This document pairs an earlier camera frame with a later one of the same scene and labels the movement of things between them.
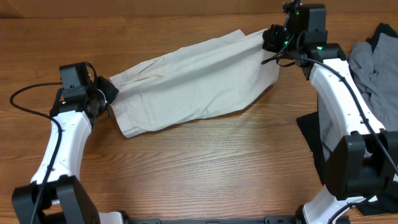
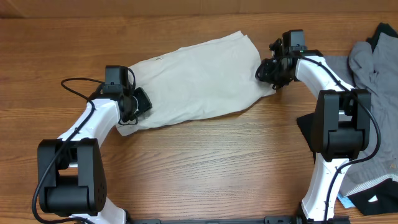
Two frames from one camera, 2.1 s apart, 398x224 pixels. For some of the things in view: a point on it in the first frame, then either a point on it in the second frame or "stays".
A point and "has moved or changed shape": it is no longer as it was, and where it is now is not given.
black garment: (385, 203) stays
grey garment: (377, 69) stays
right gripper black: (273, 37) to (267, 72)
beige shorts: (196, 84) has moved or changed shape
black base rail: (271, 221) stays
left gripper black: (110, 91) to (145, 104)
